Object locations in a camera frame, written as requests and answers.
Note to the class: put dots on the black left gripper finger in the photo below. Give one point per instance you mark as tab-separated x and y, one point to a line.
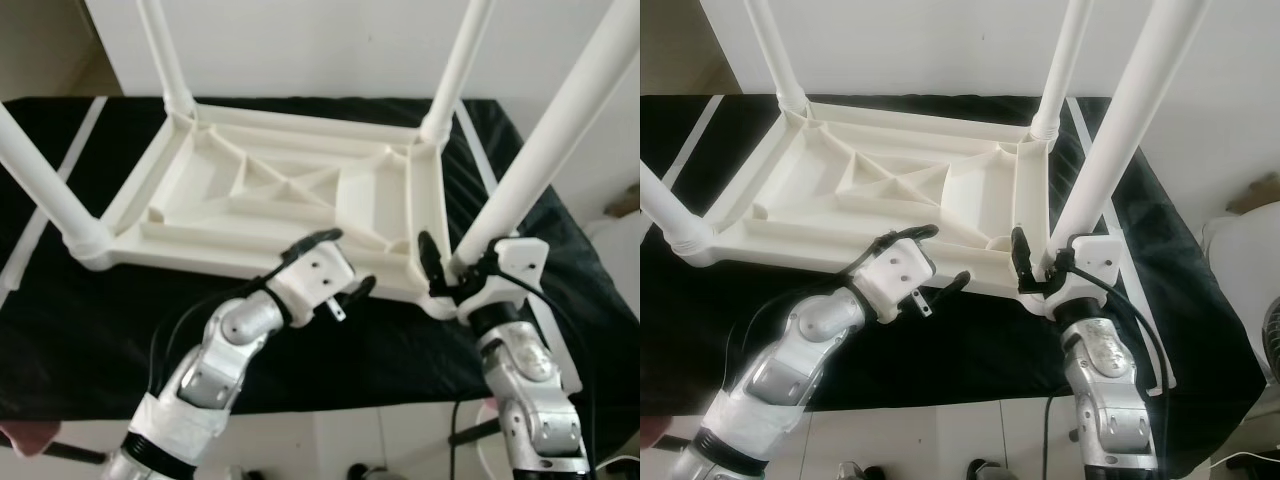
905	236
358	290
952	285
310	242

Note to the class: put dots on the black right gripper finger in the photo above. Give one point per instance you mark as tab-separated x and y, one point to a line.
430	262
1021	257

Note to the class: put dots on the white tapered table leg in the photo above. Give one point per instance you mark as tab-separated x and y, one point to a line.
775	50
165	50
560	110
670	215
458	60
1062	60
1130	110
45	180

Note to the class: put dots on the black table cloth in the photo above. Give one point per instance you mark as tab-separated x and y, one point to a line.
960	350
380	360

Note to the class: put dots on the long white plastic strip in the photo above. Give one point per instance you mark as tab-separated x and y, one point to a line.
475	140
700	125
85	125
1085	130

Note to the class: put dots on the white rounded object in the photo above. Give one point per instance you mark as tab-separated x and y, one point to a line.
1245	290

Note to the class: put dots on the grey round fan grille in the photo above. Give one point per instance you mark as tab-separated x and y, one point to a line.
1270	340

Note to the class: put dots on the pink object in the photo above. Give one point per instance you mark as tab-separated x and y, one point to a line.
651	432
28	438

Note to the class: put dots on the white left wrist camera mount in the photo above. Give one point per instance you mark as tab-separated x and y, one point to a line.
895	272
315	280

